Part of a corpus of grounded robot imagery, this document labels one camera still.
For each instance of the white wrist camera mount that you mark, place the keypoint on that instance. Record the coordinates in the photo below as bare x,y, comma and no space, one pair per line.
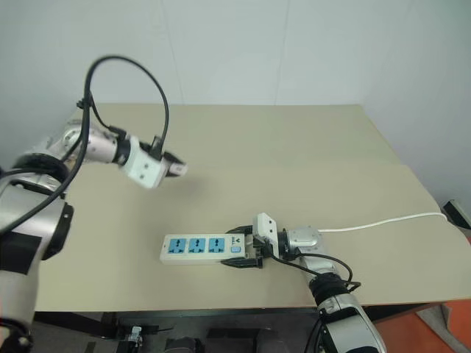
144,170
265,228

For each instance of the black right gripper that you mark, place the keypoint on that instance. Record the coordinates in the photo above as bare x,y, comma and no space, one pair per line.
260,253

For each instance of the white charger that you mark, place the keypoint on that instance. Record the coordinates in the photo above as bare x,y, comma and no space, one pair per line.
179,170

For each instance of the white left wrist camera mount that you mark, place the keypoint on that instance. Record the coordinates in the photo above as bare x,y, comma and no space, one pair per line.
144,170

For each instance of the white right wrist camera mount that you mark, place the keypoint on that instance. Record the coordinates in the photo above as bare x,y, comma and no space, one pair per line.
265,228

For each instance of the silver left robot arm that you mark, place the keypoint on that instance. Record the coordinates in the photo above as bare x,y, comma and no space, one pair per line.
22,235

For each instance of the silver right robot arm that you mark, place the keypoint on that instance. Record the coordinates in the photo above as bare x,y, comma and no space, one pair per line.
346,316

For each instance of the grey floor cloth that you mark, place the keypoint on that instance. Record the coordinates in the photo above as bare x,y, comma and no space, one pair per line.
436,320

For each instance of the white power strip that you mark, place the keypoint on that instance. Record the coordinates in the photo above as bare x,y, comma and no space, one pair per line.
198,247

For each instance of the dark grey box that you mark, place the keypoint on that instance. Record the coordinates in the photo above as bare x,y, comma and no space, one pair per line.
458,213

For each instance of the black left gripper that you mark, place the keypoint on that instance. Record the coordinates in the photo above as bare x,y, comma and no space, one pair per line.
166,157

